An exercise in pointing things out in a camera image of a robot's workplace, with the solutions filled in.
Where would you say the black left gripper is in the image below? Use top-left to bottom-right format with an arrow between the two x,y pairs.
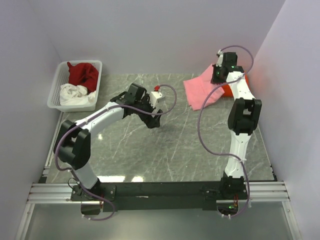
134,94 -> 163,129

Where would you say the pink t shirt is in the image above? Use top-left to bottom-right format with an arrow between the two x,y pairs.
183,65 -> 217,111

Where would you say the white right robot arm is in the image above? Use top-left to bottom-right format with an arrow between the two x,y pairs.
211,50 -> 262,200

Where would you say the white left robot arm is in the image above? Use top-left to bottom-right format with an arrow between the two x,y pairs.
54,83 -> 164,201

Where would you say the folded orange t shirt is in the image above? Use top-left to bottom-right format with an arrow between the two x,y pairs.
222,74 -> 250,98

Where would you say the dark red t shirt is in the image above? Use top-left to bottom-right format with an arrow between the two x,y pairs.
67,62 -> 99,93

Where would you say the white t shirt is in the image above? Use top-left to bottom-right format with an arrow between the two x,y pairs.
59,83 -> 96,106

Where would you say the white plastic laundry basket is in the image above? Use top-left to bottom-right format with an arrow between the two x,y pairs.
47,60 -> 103,113

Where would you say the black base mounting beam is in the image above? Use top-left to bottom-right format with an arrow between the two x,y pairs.
70,181 -> 251,216

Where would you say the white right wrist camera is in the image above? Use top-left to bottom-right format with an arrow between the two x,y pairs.
215,49 -> 224,67

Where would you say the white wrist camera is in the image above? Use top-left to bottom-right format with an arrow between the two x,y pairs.
149,91 -> 166,109
215,49 -> 224,67

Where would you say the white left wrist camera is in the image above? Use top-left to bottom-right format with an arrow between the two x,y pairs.
149,91 -> 166,109

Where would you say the aluminium rail frame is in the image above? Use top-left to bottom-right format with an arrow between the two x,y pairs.
17,106 -> 302,240

